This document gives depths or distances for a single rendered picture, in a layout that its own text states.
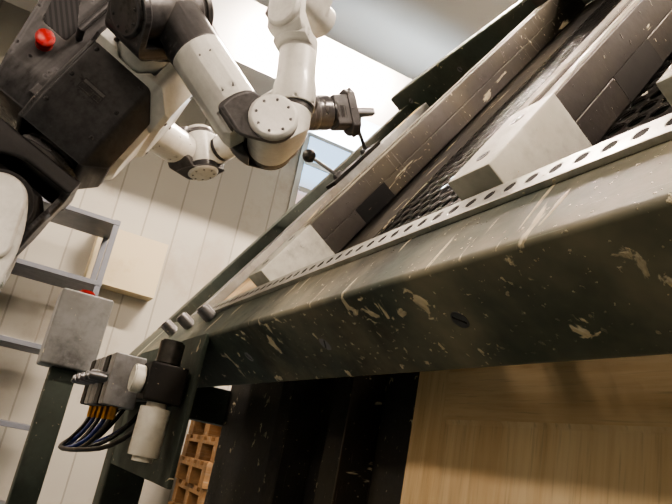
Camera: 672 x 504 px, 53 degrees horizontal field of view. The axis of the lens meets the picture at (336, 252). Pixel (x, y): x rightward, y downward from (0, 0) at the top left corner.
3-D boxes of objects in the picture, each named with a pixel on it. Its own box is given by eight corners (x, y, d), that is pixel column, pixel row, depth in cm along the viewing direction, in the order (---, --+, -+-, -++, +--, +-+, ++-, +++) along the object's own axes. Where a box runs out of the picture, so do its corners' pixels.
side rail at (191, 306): (184, 359, 181) (156, 329, 179) (418, 136, 232) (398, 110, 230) (190, 358, 175) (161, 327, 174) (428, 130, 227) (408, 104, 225)
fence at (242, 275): (195, 335, 158) (183, 322, 157) (424, 119, 202) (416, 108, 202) (201, 333, 154) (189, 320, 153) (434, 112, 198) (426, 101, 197)
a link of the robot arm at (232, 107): (243, 157, 101) (169, 42, 105) (243, 189, 114) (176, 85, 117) (308, 123, 104) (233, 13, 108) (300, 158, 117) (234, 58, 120)
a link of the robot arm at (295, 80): (322, 40, 111) (313, 147, 105) (315, 74, 121) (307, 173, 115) (257, 31, 110) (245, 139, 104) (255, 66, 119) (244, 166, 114)
